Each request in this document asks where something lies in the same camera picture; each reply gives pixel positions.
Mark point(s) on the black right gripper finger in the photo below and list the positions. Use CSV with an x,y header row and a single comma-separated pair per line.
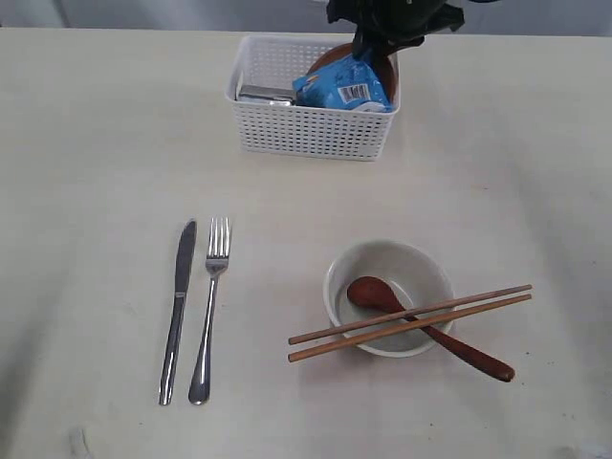
x,y
382,49

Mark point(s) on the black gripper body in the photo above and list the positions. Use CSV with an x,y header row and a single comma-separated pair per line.
x,y
406,23

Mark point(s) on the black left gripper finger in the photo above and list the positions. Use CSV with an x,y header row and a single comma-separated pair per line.
x,y
360,44

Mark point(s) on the brown ceramic plate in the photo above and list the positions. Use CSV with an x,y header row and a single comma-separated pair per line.
x,y
389,84

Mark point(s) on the blue snack packet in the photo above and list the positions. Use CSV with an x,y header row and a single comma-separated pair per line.
x,y
347,83

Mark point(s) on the white perforated plastic basket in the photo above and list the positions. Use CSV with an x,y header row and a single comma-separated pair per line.
x,y
275,60

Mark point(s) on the grey-green ceramic bowl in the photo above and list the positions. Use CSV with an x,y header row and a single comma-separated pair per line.
x,y
415,279

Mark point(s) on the brown wooden spoon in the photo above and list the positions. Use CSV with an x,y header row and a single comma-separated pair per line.
x,y
372,293

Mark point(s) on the silver fork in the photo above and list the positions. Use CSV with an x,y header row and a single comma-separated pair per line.
x,y
216,263

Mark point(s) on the silver table knife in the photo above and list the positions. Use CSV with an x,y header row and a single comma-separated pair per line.
x,y
183,264

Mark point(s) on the brown wooden chopstick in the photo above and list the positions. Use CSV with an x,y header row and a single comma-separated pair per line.
x,y
447,304
403,327

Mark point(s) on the silver metal tin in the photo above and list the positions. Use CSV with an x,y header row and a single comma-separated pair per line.
x,y
266,95

